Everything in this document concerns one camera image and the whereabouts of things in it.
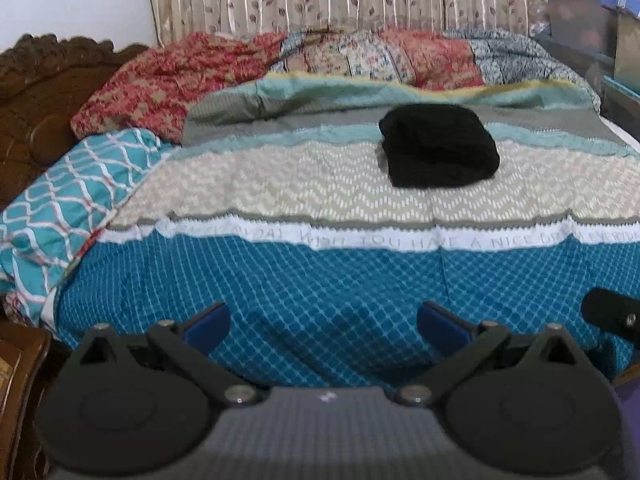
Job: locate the carved wooden headboard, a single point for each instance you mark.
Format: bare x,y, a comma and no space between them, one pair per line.
44,82

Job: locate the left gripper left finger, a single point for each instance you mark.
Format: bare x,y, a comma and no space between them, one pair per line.
207,330

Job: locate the teal lattice pattern pillow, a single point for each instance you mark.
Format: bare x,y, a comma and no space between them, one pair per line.
44,229

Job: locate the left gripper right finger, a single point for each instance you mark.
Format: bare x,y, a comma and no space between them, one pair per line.
444,331

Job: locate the red floral patchwork quilt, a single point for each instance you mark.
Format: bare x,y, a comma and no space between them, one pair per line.
157,89

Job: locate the wooden nightstand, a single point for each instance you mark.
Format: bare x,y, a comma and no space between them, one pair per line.
23,353

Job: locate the striped patterned bed comforter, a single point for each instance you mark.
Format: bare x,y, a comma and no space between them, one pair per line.
279,204

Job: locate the black pants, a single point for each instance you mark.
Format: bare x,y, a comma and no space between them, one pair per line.
437,146

